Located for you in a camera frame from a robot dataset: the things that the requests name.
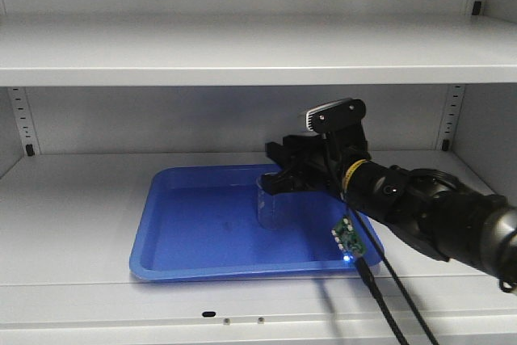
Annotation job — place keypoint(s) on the grey lower cabinet shelf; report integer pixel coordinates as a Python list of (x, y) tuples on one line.
[(67, 227)]

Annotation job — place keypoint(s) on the grey upper cabinet shelf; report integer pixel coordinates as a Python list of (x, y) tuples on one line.
[(159, 50)]

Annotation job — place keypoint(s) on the clear 100ml glass beaker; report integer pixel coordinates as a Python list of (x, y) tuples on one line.
[(272, 210)]

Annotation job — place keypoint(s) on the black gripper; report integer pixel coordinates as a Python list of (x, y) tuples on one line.
[(315, 162)]

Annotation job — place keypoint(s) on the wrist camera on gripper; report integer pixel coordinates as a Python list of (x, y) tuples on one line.
[(332, 116)]

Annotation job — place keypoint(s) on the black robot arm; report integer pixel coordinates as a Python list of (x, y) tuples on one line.
[(430, 210)]

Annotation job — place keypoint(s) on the grey cabinet shelf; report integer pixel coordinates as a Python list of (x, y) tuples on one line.
[(159, 50), (67, 227)]

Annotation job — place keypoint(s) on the blue plastic tray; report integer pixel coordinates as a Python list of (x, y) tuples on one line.
[(200, 223)]

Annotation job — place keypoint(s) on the green circuit board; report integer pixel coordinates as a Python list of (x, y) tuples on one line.
[(348, 240)]

